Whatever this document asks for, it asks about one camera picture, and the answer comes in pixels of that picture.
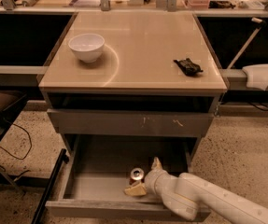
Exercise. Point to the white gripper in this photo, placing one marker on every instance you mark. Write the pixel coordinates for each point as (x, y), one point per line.
(153, 180)

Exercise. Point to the red coke can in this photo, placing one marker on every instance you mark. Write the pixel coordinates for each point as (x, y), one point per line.
(137, 174)

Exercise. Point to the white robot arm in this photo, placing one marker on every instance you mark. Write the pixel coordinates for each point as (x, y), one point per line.
(183, 195)

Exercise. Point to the open grey drawer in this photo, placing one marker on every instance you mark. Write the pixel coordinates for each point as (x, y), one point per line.
(99, 170)

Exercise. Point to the grey cabinet with counter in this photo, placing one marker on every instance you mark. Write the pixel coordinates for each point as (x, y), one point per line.
(136, 71)

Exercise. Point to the closed grey upper drawer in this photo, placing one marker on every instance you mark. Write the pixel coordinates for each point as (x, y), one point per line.
(136, 123)

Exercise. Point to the black crumpled bag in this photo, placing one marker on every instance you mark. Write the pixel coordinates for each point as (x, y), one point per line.
(188, 67)

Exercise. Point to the white bowl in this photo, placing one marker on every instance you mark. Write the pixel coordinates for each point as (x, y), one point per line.
(87, 47)

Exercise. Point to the white curved object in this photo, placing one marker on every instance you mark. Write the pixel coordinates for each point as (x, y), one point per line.
(257, 76)

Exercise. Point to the white stick with tip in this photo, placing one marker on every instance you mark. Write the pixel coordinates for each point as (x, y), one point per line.
(259, 24)

